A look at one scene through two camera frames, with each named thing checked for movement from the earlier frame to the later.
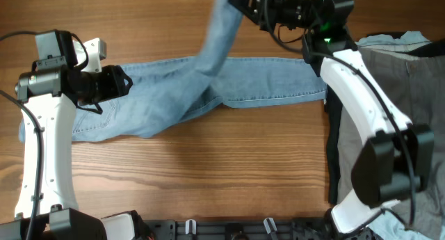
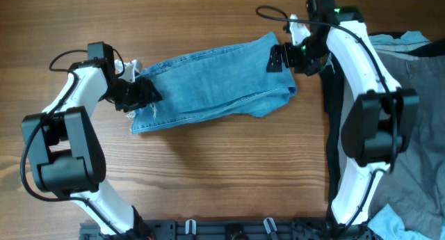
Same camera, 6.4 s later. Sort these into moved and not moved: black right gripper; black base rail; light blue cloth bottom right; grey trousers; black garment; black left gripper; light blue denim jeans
Moved: light blue denim jeans; black right gripper; black left gripper
Not moved: black base rail; light blue cloth bottom right; grey trousers; black garment
